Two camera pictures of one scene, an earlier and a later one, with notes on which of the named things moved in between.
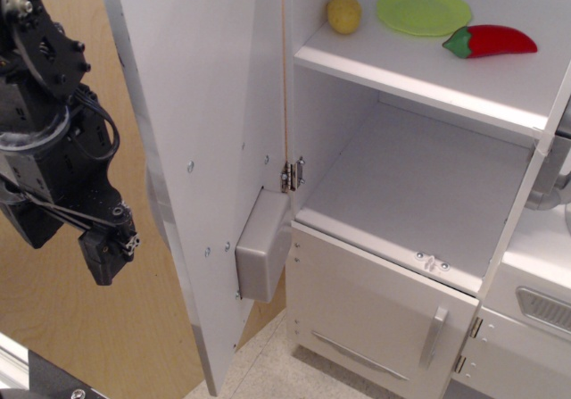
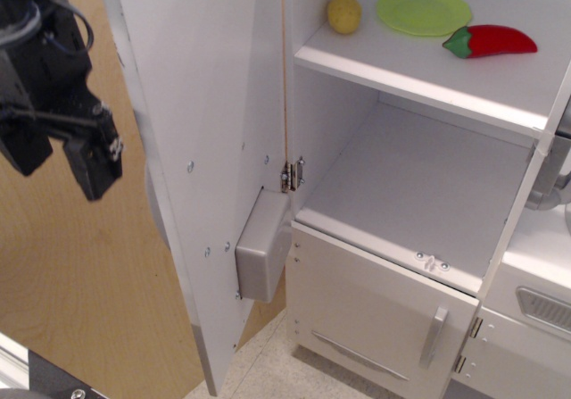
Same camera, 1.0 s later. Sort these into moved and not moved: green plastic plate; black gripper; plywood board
Moved: black gripper
Not moved: green plastic plate; plywood board
